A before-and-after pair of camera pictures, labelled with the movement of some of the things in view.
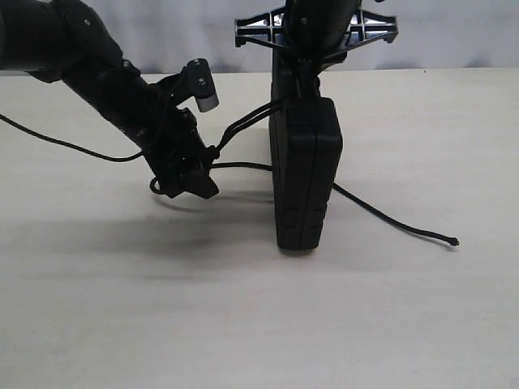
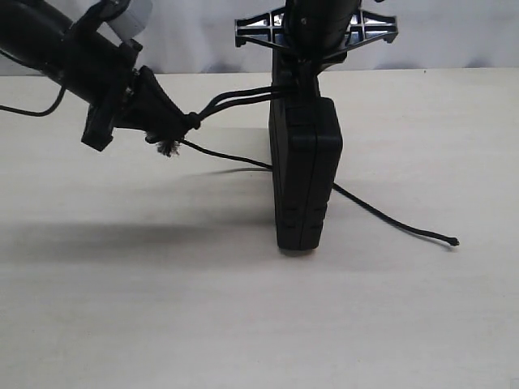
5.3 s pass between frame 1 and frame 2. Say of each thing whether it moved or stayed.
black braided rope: moved
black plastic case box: stayed
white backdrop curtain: stayed
